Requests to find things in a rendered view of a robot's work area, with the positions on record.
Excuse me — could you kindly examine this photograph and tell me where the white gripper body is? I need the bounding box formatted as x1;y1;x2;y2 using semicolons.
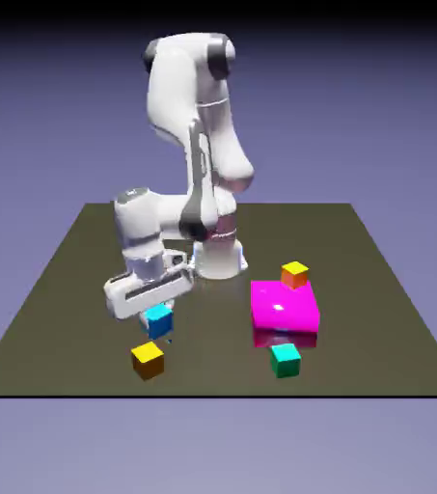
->
102;267;197;320

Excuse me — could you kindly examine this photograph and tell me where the small blue cube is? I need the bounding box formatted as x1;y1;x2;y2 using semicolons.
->
141;303;175;342

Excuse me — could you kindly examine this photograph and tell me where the small yellow cube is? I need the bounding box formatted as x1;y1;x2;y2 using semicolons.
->
130;341;166;381

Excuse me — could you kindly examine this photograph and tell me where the small orange cube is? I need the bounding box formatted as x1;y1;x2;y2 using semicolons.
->
280;261;311;290

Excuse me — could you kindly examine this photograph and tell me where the small green cube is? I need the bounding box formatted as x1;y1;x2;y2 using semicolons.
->
269;343;303;379

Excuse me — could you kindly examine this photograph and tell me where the large magenta box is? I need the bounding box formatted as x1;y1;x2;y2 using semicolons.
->
250;280;321;334

